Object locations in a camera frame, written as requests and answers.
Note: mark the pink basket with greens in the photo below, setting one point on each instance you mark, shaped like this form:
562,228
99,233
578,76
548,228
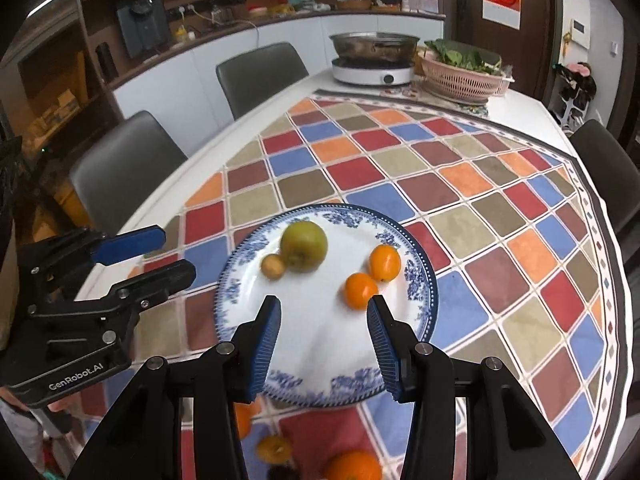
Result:
462,73

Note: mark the colourful checkered tablecloth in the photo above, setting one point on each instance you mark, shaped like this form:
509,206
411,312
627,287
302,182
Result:
527,265

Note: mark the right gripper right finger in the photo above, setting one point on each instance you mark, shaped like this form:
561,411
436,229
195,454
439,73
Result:
419,373

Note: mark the dark wooden door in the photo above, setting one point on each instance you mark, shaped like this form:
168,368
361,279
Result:
529,50

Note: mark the operator hand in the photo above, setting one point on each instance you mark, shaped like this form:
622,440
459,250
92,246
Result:
57,406

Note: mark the blue white porcelain plate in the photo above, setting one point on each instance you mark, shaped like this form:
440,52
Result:
324,355

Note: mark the grey chair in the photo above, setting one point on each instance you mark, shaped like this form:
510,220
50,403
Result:
612,171
115,177
253,77

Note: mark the green pear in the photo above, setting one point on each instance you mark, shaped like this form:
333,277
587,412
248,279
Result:
303,246

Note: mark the large mandarin orange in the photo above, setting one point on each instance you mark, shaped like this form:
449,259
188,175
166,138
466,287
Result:
243,417

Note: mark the near grey chair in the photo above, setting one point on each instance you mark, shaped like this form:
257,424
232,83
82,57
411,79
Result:
115,177

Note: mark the brown kiwi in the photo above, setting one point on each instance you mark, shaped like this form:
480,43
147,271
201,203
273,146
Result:
274,450
273,267

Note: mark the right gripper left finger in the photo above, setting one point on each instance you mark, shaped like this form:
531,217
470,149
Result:
231,373

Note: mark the black wall appliance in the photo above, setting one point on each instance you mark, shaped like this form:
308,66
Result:
144,26

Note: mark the far grey chair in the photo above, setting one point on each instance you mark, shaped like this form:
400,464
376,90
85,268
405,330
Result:
253,77

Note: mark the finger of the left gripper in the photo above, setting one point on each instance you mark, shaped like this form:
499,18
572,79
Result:
155,287
111,250

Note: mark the right side grey chair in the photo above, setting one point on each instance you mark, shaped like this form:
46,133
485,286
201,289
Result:
612,171

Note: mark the steel pot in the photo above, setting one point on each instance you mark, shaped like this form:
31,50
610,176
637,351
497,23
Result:
375,46

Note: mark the white induction cooker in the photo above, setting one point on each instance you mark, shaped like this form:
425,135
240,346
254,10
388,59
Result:
365,73

